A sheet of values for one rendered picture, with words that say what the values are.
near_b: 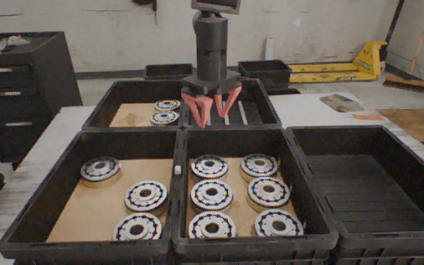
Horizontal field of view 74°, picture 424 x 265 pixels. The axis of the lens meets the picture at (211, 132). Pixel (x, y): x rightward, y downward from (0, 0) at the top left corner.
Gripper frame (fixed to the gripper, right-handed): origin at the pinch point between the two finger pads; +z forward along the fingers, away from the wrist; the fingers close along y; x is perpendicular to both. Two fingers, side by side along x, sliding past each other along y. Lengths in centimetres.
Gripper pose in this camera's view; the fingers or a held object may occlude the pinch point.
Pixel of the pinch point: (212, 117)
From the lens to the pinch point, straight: 58.8
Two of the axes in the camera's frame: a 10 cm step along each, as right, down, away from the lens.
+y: -7.0, 3.7, -6.2
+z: 0.1, 8.6, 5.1
